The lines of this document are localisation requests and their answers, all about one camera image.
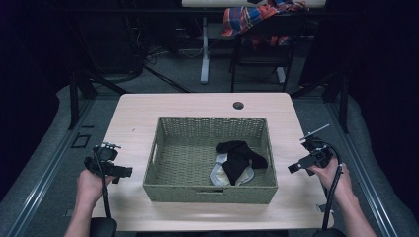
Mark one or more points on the plaid cloth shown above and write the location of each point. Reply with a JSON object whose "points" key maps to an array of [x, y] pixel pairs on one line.
{"points": [[247, 18]]}

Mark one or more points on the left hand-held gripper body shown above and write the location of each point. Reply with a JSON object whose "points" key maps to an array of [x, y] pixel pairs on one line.
{"points": [[104, 155]]}

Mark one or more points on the black metal stand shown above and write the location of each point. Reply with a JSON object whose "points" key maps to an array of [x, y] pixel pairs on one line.
{"points": [[342, 102], [75, 98]]}

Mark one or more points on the black sock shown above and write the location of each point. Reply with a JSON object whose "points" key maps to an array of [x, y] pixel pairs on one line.
{"points": [[238, 158]]}

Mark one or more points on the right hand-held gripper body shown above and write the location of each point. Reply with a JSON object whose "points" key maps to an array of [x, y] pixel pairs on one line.
{"points": [[317, 153]]}

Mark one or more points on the person's left hand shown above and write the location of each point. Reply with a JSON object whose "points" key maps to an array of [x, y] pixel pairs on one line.
{"points": [[89, 189]]}

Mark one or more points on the black chair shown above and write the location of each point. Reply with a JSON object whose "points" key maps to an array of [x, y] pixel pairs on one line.
{"points": [[263, 52]]}

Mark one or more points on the white desk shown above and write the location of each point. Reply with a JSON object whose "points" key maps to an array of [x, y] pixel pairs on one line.
{"points": [[210, 3]]}

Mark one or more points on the green woven basket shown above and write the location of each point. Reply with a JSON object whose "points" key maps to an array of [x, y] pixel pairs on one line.
{"points": [[184, 161]]}

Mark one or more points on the person's right hand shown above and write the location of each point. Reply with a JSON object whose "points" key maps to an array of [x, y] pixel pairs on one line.
{"points": [[336, 182]]}

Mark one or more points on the white and grey cloth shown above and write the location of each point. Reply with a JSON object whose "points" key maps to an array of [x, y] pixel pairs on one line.
{"points": [[218, 173]]}

